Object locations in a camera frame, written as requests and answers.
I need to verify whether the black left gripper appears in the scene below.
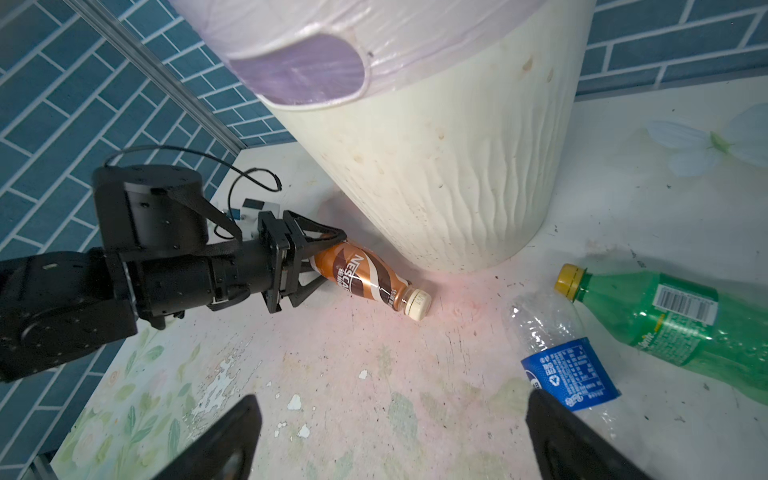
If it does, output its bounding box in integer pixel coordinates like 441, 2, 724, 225
92, 165, 347, 330

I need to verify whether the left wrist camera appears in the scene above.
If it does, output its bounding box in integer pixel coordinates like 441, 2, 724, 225
232, 198, 281, 240

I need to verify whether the clear bottle blue cap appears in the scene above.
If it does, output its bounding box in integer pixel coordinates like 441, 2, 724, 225
504, 290, 621, 427

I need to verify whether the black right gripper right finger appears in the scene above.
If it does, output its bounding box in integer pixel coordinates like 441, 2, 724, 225
526, 389, 648, 480

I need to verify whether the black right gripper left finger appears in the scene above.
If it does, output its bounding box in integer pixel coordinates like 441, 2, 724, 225
155, 394, 262, 480

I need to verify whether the green soda bottle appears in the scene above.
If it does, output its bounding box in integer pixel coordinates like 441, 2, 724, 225
554, 264, 767, 404

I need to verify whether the brown drink bottle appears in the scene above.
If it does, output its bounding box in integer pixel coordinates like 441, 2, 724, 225
310, 241, 432, 321

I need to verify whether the white bin with pink liner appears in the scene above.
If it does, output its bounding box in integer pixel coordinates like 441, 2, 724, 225
174, 0, 595, 273

